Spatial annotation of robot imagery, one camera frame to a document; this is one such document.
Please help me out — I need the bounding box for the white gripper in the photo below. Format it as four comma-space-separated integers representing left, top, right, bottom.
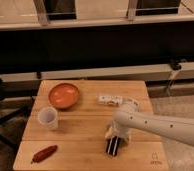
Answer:
105, 120, 131, 156

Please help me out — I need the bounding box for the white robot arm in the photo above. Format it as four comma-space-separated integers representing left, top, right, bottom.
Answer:
105, 99, 194, 156

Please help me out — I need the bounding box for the orange bowl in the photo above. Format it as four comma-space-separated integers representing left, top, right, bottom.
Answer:
48, 83, 79, 109

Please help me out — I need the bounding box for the white plastic cup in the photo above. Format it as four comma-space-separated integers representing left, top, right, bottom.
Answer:
37, 107, 58, 130

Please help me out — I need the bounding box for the red sausage toy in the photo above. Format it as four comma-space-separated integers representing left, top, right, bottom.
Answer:
31, 145, 58, 163

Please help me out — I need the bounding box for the black chair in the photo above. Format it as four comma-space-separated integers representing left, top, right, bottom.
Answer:
0, 59, 34, 151

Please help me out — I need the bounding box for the black clamp with cable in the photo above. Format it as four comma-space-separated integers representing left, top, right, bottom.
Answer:
165, 60, 182, 95

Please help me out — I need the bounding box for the metal window rail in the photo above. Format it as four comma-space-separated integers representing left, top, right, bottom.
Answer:
0, 0, 194, 30

